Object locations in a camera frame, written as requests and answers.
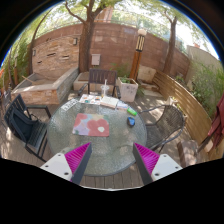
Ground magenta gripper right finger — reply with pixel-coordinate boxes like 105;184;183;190
133;143;182;185

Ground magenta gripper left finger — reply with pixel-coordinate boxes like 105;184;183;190
41;143;92;185

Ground floral pink mouse pad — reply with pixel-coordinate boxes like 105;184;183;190
72;113;109;137

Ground dark wicker chair at right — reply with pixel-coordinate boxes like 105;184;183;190
146;104;185;151

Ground round glass patio table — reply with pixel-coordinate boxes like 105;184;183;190
47;98;147;176

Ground black chair at left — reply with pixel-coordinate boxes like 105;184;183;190
4;94;51;162

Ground white keyboard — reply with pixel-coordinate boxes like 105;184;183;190
61;98;78;111

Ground green tube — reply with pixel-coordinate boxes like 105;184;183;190
127;107;137;116

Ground wooden slat fence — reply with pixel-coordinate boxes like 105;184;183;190
153;71;212;144

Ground colourful magazine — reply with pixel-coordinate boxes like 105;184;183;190
79;94;101;105

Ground red folded umbrella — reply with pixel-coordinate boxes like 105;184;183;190
198;93;224;151

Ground open white book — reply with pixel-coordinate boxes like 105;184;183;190
100;96;119;109

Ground white square planter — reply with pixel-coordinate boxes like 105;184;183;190
118;77;138;102

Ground stone raised planter box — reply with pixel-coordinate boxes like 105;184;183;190
11;67;78;104

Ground clear plastic cup with straw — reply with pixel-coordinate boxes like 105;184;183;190
101;79;109;97

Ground dark chair at back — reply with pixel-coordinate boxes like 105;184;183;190
78;68;121;99

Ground tree trunk right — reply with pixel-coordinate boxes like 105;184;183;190
163;9;177;74

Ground tree trunk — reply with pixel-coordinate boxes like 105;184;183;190
64;0;110;72
163;9;177;74

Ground grey electrical box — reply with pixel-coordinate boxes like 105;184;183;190
91;54;100;66

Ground tree trunk centre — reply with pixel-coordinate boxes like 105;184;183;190
64;0;110;72

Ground wall lamp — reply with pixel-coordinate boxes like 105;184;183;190
73;38;78;46

